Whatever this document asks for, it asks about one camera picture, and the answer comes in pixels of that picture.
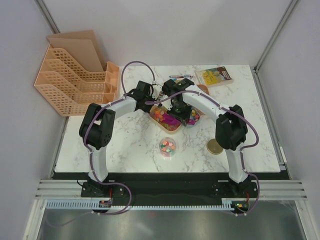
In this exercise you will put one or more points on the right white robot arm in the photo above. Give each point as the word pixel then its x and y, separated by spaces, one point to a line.
pixel 230 128

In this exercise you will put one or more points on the tan tray of star gummies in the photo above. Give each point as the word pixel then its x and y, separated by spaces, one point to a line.
pixel 159 115

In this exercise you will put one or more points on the magenta plastic scoop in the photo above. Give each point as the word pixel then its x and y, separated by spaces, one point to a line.
pixel 170 120

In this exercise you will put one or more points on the gold round jar lid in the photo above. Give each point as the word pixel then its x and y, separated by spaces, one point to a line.
pixel 213 147

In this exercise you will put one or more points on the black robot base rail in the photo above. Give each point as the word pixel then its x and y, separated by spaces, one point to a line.
pixel 171 188

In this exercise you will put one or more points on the blue tray of pastel candies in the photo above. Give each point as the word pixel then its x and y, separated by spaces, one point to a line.
pixel 193 118

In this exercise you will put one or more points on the yellow picture book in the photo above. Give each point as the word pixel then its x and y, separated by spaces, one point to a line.
pixel 214 77

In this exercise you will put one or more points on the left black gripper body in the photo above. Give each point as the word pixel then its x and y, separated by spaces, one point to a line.
pixel 149 98

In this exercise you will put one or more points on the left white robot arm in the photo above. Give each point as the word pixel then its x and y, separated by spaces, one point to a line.
pixel 97 125

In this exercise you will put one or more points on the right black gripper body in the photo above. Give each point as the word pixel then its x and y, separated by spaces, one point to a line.
pixel 180 111

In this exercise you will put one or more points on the tan tray of lollipops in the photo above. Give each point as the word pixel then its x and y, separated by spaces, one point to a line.
pixel 161 95

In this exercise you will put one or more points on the white slotted cable duct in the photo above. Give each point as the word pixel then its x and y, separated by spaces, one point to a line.
pixel 95 204

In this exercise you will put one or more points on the peach plastic file organizer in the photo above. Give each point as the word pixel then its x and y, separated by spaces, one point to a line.
pixel 74 73

